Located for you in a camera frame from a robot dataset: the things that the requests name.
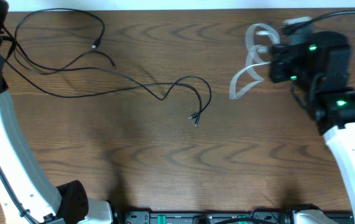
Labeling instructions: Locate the white cable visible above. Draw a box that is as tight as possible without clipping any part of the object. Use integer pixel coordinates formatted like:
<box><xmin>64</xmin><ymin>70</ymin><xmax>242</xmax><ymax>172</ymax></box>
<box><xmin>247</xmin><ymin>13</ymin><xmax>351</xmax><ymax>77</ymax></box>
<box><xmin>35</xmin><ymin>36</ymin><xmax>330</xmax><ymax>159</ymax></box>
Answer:
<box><xmin>228</xmin><ymin>22</ymin><xmax>281</xmax><ymax>100</ymax></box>

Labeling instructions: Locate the black usb cable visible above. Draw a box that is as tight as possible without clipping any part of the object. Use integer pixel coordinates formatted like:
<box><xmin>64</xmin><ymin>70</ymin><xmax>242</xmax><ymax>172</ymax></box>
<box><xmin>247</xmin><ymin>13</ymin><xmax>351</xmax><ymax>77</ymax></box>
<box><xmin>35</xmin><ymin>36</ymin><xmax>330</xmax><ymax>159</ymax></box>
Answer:
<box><xmin>1</xmin><ymin>26</ymin><xmax>213</xmax><ymax>127</ymax></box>
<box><xmin>13</xmin><ymin>8</ymin><xmax>117</xmax><ymax>76</ymax></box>

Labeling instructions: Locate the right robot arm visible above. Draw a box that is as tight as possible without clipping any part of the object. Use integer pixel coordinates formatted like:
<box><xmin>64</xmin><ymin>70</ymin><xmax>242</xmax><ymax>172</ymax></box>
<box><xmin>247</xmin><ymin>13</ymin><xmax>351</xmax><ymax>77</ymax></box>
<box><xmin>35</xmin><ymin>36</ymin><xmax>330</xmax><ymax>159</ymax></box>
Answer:
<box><xmin>270</xmin><ymin>31</ymin><xmax>355</xmax><ymax>222</ymax></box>

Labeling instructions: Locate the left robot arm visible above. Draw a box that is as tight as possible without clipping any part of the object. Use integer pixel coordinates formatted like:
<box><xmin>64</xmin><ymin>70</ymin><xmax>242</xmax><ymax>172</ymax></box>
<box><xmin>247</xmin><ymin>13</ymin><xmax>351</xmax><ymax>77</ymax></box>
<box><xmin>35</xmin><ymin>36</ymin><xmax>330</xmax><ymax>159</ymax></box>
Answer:
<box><xmin>0</xmin><ymin>1</ymin><xmax>114</xmax><ymax>223</ymax></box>

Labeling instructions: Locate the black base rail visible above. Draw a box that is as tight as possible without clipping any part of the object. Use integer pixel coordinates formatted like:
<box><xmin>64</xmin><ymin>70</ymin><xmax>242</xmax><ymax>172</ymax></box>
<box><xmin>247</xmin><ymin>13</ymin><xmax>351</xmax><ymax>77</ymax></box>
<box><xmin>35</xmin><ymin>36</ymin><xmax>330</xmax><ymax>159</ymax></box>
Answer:
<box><xmin>116</xmin><ymin>207</ymin><xmax>354</xmax><ymax>224</ymax></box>

